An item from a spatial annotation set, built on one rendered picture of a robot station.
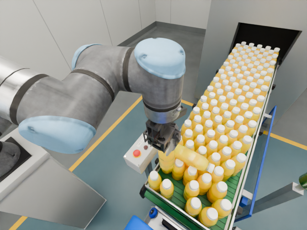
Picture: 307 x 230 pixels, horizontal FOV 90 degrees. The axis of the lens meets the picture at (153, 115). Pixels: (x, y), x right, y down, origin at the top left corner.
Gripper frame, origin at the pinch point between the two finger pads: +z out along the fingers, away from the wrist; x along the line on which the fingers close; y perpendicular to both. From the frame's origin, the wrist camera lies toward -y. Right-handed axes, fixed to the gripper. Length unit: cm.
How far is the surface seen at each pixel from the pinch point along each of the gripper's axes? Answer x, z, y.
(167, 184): 4.2, 22.0, 6.1
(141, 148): -15.4, 20.5, -1.3
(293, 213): 103, 130, -63
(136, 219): 2.6, 12.0, 24.0
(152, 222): 4.8, 37.7, 20.8
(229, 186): 30, 40, -16
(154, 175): -2.7, 22.1, 6.3
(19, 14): -268, 9, -70
